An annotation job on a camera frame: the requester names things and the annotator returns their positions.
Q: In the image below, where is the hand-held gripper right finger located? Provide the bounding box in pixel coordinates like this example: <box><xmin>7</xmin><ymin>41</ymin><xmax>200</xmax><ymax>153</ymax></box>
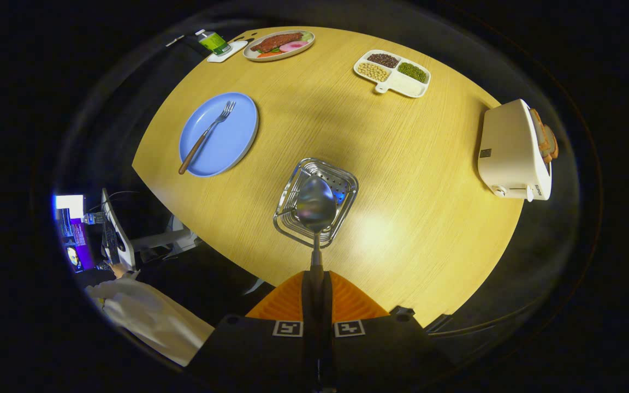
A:
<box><xmin>317</xmin><ymin>271</ymin><xmax>454</xmax><ymax>391</ymax></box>

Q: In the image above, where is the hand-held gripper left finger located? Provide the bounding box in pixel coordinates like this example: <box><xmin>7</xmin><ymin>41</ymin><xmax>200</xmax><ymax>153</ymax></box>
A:
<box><xmin>186</xmin><ymin>271</ymin><xmax>318</xmax><ymax>391</ymax></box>

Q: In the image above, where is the metal spoon wooden handle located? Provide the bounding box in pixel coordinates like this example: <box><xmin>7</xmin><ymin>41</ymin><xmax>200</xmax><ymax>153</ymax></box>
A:
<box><xmin>295</xmin><ymin>175</ymin><xmax>337</xmax><ymax>290</ymax></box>

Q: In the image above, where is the metal fork wooden handle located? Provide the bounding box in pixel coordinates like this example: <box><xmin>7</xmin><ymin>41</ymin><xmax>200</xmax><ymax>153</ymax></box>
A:
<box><xmin>178</xmin><ymin>100</ymin><xmax>236</xmax><ymax>175</ymax></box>

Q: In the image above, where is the white laptop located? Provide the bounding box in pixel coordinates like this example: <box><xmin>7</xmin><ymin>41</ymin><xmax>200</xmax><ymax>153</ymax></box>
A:
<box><xmin>100</xmin><ymin>188</ymin><xmax>138</xmax><ymax>271</ymax></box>

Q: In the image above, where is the blue plate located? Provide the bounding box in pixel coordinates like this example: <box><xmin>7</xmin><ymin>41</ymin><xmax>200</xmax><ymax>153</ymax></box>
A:
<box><xmin>179</xmin><ymin>92</ymin><xmax>259</xmax><ymax>178</ymax></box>

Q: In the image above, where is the computer monitor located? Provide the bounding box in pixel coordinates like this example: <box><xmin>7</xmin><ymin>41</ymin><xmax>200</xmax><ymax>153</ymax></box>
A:
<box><xmin>54</xmin><ymin>194</ymin><xmax>97</xmax><ymax>273</ymax></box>

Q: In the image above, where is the white toaster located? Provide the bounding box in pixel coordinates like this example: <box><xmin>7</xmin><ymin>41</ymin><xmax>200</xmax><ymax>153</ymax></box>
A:
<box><xmin>477</xmin><ymin>99</ymin><xmax>553</xmax><ymax>202</ymax></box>

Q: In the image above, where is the white divided tray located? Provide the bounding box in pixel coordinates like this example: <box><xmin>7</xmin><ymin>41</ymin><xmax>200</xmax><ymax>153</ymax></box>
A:
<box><xmin>353</xmin><ymin>50</ymin><xmax>431</xmax><ymax>99</ymax></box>

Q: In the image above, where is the brown bread slice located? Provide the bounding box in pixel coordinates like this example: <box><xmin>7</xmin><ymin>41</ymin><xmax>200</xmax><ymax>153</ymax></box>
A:
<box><xmin>541</xmin><ymin>124</ymin><xmax>559</xmax><ymax>163</ymax></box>
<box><xmin>529</xmin><ymin>108</ymin><xmax>553</xmax><ymax>159</ymax></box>

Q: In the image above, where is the pile of yellow beans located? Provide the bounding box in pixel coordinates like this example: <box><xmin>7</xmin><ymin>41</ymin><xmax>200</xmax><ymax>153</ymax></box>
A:
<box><xmin>357</xmin><ymin>62</ymin><xmax>390</xmax><ymax>82</ymax></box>

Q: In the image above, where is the pile of green beans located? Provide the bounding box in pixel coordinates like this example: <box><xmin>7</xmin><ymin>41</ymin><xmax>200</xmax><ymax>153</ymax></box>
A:
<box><xmin>398</xmin><ymin>62</ymin><xmax>428</xmax><ymax>84</ymax></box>

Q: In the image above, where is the pile of brown beans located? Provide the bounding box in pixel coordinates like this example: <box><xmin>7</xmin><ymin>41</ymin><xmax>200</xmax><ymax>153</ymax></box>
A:
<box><xmin>367</xmin><ymin>53</ymin><xmax>401</xmax><ymax>68</ymax></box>

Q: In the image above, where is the white square coaster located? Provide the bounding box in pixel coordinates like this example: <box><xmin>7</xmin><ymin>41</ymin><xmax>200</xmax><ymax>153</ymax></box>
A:
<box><xmin>207</xmin><ymin>40</ymin><xmax>249</xmax><ymax>63</ymax></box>

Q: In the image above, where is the beige food plate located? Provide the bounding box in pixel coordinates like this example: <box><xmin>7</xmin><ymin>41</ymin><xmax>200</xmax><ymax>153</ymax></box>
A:
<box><xmin>242</xmin><ymin>29</ymin><xmax>316</xmax><ymax>62</ymax></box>

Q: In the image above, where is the brown meat slab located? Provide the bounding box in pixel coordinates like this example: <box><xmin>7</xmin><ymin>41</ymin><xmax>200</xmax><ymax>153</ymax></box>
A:
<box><xmin>250</xmin><ymin>32</ymin><xmax>304</xmax><ymax>53</ymax></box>

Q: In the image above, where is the green plastic bottle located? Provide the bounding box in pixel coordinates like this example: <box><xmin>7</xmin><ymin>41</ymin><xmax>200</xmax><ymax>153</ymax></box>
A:
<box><xmin>195</xmin><ymin>29</ymin><xmax>232</xmax><ymax>56</ymax></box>

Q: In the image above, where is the white metal frame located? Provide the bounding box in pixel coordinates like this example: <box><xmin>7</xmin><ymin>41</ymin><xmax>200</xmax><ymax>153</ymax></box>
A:
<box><xmin>132</xmin><ymin>216</ymin><xmax>201</xmax><ymax>258</ymax></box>

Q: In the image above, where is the metal wire basket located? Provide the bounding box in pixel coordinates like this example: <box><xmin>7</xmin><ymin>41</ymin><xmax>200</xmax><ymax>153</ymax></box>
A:
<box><xmin>272</xmin><ymin>158</ymin><xmax>359</xmax><ymax>249</ymax></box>

